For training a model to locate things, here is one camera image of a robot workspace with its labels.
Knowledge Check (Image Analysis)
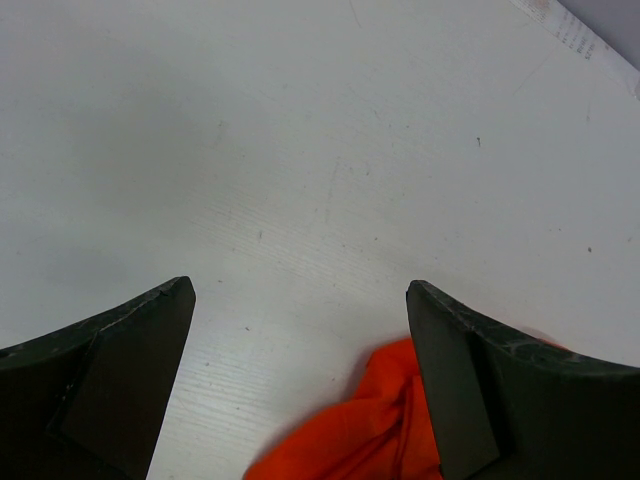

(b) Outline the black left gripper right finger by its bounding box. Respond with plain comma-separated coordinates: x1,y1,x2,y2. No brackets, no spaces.
406,280,639,479

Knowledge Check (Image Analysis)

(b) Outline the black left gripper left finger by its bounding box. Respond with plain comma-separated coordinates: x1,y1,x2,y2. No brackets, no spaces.
1,276,195,479

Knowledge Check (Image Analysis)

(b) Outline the orange t shirt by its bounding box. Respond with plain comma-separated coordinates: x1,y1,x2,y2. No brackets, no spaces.
244,338,442,480

